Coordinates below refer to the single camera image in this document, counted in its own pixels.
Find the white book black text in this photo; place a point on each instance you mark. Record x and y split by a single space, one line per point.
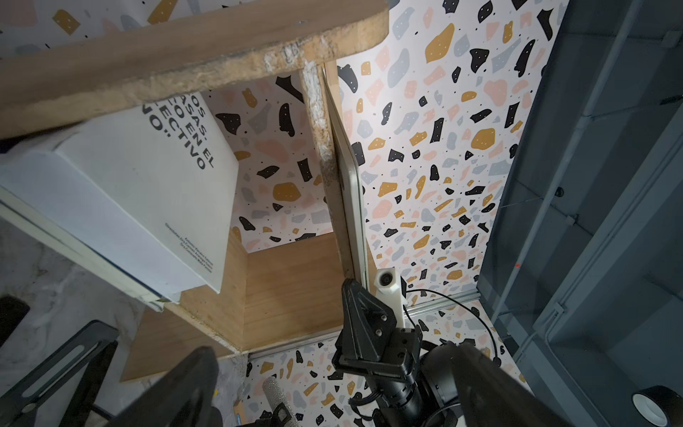
151 189

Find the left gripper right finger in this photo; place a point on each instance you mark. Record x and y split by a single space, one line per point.
490 397

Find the silver laptop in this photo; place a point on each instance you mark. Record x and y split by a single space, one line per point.
351 184

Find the wooden shelf unit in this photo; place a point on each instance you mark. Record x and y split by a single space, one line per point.
283 295

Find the black laptop stand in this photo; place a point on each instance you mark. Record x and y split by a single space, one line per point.
90 352

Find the thin book under white book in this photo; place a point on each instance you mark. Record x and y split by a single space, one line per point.
30 221

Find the black tape roll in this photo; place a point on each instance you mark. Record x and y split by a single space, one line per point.
659 405

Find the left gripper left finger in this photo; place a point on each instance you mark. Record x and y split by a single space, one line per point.
182 397

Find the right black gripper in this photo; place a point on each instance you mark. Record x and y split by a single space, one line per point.
411 381

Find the microphone on black stand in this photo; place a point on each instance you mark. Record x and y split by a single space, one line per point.
282 413

